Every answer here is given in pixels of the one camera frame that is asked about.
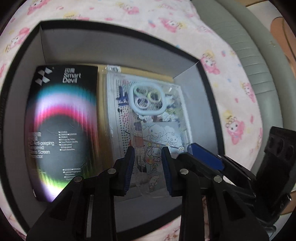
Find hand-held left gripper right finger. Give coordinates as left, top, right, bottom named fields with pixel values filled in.
left=161, top=146, right=270, bottom=241

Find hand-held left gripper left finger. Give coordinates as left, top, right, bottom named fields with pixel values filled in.
left=25, top=145, right=136, bottom=241

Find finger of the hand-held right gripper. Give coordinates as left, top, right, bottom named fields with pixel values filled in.
left=187, top=143, right=256, bottom=200

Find clear cartoon phone case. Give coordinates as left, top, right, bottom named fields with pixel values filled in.
left=128, top=85, right=193, bottom=197

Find cartoon printed silver packet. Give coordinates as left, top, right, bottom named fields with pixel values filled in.
left=105, top=66, right=193, bottom=202

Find yellow packet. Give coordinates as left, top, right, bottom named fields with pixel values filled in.
left=97, top=64, right=174, bottom=149

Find black screen protector box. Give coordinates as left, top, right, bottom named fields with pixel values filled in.
left=24, top=65, right=99, bottom=202

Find black cardboard container box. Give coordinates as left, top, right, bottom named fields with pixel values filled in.
left=0, top=20, right=225, bottom=234

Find grey ribbed cushion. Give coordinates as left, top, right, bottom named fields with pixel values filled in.
left=192, top=0, right=296, bottom=172

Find pink cartoon printed blanket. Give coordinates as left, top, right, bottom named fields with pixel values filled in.
left=0, top=0, right=264, bottom=241

